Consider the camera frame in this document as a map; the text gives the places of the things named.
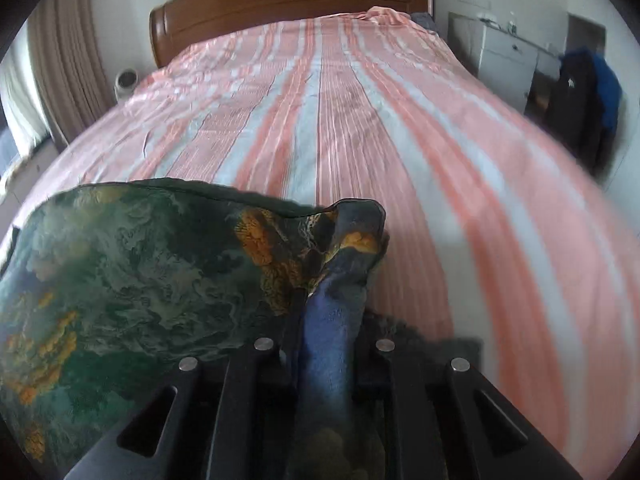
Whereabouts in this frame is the white sheer curtain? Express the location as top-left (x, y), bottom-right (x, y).
top-left (0, 55), bottom-right (53, 153)

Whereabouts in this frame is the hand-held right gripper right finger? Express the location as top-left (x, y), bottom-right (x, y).
top-left (355, 338), bottom-right (583, 480)

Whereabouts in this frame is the wooden bed headboard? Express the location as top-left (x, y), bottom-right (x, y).
top-left (149, 0), bottom-right (435, 68)

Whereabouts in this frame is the blue garment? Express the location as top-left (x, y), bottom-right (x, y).
top-left (570, 47), bottom-right (623, 133)

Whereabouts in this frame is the small white fan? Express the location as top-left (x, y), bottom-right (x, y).
top-left (114, 68), bottom-right (138, 101)

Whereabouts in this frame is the brown curtain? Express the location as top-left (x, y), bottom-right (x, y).
top-left (27, 0), bottom-right (116, 148)

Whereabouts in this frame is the bed with striped pink cover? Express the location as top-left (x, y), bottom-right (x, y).
top-left (0, 7), bottom-right (640, 476)

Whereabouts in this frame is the black jacket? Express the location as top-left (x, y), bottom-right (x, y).
top-left (542, 50), bottom-right (616, 176)

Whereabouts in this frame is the white drawer desk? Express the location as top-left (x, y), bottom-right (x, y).
top-left (447, 11), bottom-right (561, 111)

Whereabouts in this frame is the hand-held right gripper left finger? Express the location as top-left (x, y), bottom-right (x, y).
top-left (65, 337), bottom-right (296, 480)

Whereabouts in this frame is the green printed padded jacket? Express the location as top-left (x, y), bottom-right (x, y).
top-left (0, 177), bottom-right (483, 480)

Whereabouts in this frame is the grey pillow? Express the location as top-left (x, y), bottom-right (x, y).
top-left (411, 11), bottom-right (443, 36)

